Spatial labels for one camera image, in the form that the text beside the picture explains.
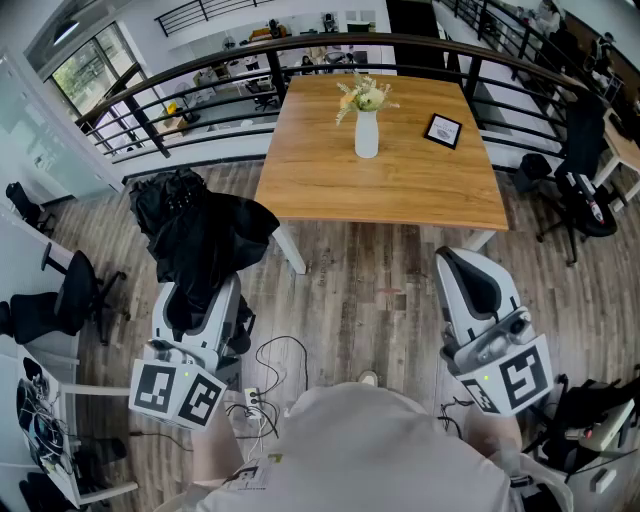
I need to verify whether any black waste bin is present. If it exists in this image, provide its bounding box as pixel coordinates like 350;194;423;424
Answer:
513;152;552;195

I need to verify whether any white power strip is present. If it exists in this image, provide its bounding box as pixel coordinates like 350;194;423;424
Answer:
242;386;265;422

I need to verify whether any black office chair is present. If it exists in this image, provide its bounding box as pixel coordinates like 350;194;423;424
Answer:
522;373;640;484
4;180;57;237
535;91;620;267
0;248;132;347

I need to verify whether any black picture frame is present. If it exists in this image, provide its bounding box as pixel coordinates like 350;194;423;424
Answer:
423;113;464;151

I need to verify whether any person's left forearm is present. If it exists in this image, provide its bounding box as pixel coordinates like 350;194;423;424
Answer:
189;414;247;487

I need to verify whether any white desk with clutter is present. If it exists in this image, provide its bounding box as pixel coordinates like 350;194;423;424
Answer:
0;344;139;509

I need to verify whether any person's right forearm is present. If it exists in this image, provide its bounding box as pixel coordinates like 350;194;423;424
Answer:
462;405;525;460

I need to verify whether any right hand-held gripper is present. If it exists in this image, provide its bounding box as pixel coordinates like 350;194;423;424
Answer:
432;246;555;419

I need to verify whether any wooden table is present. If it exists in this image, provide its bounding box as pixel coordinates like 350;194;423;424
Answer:
253;74;510;275

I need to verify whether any pale artificial flower bouquet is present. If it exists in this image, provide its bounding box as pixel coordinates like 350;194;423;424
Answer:
333;72;401;127

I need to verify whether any light wooden desk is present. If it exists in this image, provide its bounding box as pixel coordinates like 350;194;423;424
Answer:
592;106;640;202

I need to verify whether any person's beige shirt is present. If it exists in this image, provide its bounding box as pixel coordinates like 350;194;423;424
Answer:
164;382;576;512

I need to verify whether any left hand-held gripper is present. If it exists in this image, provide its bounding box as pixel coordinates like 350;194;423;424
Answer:
128;276;245;432

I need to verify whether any black floor cable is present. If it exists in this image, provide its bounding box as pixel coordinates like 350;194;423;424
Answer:
225;334;310;441

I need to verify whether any black metal railing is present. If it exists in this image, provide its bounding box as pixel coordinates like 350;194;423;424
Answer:
74;32;601;169

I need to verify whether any white ceramic vase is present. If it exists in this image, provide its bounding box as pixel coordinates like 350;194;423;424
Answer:
354;110;380;160

